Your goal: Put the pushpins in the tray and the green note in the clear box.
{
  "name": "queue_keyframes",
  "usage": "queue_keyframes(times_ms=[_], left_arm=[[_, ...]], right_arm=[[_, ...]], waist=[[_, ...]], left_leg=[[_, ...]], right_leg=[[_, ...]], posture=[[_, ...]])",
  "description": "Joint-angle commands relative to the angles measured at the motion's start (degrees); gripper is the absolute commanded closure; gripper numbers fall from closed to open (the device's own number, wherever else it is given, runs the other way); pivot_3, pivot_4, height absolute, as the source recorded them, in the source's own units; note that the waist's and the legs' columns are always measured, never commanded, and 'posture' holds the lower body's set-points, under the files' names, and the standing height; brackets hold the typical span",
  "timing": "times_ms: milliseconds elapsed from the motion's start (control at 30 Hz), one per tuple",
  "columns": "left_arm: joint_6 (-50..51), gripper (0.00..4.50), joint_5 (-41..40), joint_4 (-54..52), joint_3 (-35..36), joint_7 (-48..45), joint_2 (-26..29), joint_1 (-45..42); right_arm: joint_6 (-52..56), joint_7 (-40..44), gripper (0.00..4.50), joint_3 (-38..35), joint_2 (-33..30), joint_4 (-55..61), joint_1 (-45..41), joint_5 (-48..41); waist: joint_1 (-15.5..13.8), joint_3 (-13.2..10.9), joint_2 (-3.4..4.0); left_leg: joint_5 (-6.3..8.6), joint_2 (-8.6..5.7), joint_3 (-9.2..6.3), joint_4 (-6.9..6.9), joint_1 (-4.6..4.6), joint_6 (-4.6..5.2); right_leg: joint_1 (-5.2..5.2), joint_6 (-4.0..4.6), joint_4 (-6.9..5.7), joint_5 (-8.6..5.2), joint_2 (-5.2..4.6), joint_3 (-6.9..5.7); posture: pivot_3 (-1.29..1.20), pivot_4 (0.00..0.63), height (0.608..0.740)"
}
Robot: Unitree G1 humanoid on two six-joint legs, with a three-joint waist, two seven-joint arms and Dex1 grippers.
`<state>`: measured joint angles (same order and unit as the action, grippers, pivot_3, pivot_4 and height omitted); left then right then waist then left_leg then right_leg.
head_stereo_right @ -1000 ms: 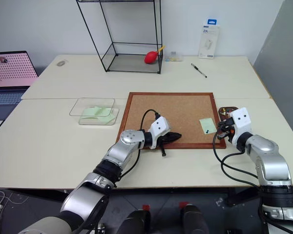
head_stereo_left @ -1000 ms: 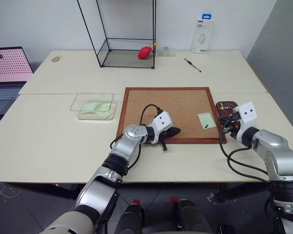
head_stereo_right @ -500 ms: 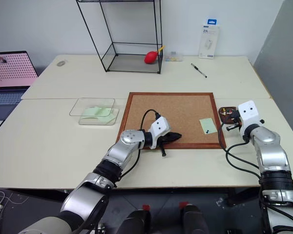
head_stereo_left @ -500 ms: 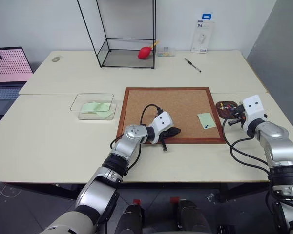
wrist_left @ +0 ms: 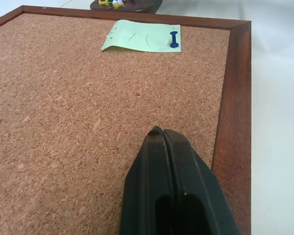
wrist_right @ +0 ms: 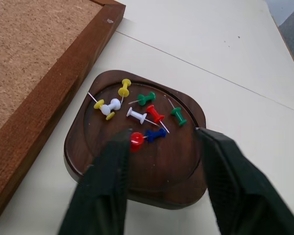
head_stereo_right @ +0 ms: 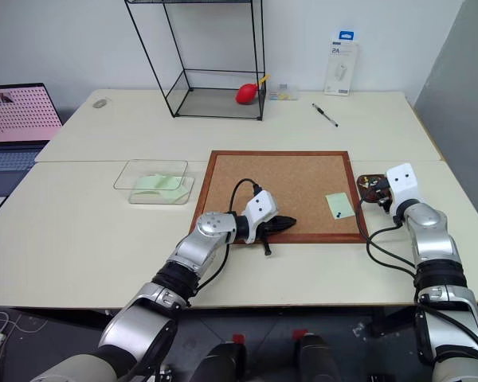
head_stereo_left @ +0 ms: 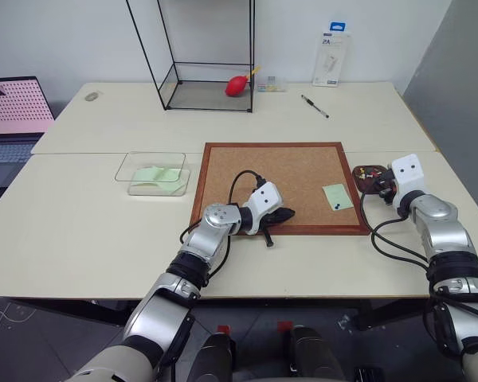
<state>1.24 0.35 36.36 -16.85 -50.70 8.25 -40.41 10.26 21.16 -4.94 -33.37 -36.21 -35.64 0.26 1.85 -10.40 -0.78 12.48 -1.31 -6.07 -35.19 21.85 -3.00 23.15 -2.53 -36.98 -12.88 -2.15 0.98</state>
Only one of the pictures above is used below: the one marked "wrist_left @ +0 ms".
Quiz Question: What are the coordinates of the dark brown wooden tray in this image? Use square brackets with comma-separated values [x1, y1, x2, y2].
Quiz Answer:
[89, 0, 163, 14]

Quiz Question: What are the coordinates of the green sticky note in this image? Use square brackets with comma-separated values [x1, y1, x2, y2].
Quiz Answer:
[101, 20, 182, 53]

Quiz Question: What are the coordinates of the cork board with wooden frame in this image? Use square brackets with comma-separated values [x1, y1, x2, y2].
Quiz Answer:
[0, 5, 252, 235]

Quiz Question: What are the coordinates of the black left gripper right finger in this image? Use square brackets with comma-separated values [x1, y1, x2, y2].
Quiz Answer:
[163, 129, 242, 235]

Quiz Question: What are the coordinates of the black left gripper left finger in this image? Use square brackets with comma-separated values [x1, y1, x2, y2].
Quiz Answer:
[120, 126, 174, 235]

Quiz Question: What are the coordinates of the blue pushpin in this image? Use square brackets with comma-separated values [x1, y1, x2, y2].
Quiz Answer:
[169, 31, 179, 48]

